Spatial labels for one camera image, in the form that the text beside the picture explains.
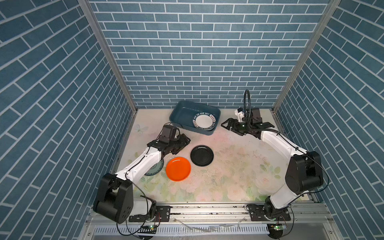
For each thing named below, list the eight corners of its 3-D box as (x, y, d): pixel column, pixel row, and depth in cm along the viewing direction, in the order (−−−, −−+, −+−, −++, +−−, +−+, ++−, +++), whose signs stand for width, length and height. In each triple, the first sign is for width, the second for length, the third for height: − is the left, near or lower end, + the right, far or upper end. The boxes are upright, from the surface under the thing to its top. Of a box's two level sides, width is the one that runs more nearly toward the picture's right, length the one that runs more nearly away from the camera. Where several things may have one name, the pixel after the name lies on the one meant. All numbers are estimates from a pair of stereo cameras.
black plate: (189, 166, 92) (189, 164, 91) (190, 146, 102) (190, 144, 100) (213, 166, 92) (214, 164, 91) (212, 146, 102) (212, 144, 100)
